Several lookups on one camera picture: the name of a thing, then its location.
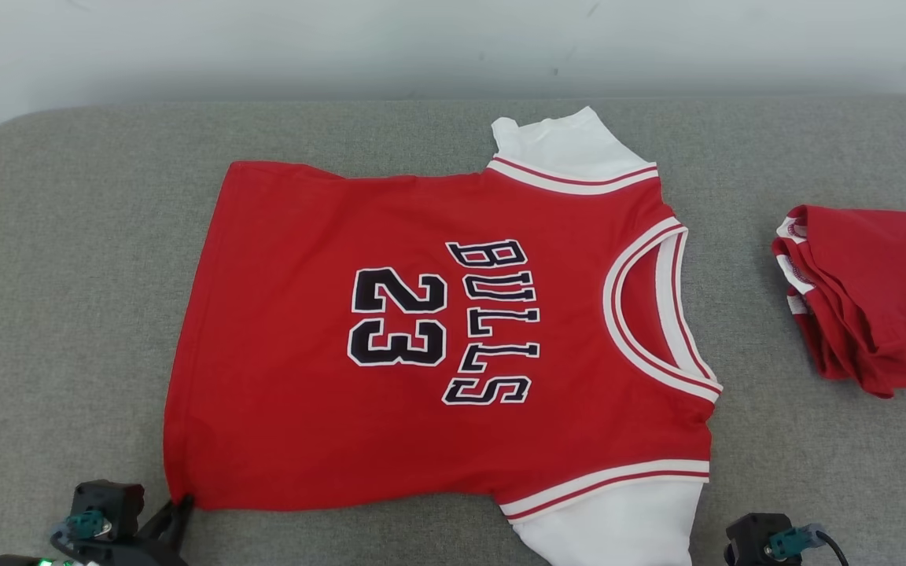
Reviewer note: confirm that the teal camera connector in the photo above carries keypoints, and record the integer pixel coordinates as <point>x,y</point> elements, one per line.
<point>791,542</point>
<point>83,523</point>

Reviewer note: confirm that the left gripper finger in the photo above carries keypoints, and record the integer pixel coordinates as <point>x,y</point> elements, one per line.
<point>170,531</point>

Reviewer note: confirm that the red white Bulls shorts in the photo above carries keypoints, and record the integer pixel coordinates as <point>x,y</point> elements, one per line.
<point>878,299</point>

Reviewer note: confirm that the teal right camera connector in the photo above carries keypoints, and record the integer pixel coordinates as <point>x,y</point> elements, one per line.
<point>791,542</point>

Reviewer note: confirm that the teal left camera connector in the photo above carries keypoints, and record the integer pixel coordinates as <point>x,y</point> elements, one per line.
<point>83,523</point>

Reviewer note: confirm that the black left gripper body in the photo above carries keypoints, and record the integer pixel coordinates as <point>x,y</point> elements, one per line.
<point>130,554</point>

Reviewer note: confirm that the red white Bulls jersey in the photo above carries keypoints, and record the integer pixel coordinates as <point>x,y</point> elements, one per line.
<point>280,409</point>

